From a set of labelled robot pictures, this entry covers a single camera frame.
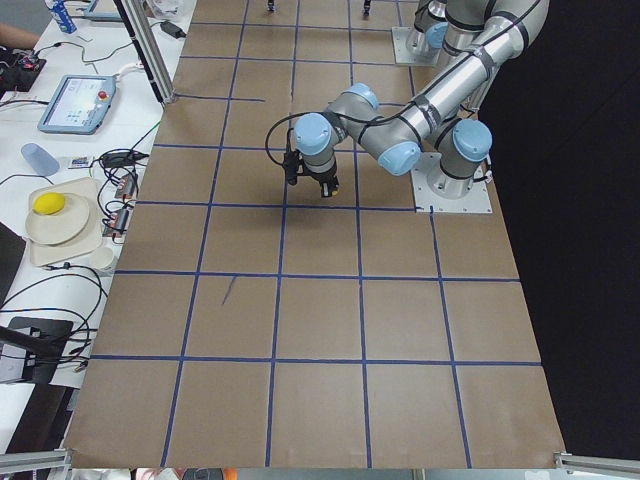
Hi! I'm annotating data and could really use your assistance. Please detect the yellow lemon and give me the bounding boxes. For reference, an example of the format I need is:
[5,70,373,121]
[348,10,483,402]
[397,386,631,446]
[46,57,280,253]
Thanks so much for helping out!
[32,192,66,215]

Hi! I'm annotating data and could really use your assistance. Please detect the blue plastic cup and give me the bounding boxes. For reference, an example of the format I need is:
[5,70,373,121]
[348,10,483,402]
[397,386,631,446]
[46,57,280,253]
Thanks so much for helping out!
[21,143,60,177]

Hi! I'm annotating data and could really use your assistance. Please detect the beige plate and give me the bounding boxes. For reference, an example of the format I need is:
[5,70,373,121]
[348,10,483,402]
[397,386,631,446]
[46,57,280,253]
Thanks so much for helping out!
[25,194,91,245]

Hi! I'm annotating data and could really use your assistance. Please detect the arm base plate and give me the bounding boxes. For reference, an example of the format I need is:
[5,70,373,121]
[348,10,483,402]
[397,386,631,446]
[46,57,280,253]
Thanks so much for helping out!
[392,22,448,67]
[411,152,493,214]

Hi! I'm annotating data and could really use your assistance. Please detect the milk carton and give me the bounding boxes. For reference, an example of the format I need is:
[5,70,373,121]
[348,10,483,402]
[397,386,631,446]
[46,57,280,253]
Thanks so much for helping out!
[44,0,77,34]

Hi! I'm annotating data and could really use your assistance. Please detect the beige tray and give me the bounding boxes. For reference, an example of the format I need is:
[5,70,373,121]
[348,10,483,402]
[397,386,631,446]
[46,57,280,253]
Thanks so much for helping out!
[25,177,103,267]

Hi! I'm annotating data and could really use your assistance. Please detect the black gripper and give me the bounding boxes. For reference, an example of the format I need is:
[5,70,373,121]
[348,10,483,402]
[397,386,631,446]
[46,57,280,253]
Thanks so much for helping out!
[303,162,340,197]

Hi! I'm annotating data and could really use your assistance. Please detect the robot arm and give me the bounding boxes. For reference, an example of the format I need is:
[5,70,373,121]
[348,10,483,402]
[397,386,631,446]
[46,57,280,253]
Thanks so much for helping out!
[282,1,549,197]

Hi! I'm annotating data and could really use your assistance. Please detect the white paper cup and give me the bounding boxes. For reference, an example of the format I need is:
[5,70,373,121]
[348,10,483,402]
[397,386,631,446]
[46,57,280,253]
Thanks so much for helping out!
[89,247,118,276]

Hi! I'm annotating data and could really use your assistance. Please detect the black power adapter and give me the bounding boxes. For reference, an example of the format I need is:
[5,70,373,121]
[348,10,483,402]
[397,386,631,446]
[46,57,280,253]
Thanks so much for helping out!
[160,20,186,39]

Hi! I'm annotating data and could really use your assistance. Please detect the teach pendant tablet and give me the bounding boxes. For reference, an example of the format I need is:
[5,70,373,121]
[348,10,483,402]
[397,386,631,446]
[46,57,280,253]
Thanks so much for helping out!
[37,75,117,135]

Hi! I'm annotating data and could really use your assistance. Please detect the aluminium frame post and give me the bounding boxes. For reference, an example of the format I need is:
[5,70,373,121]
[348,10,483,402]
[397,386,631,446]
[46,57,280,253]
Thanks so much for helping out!
[114,0,175,105]

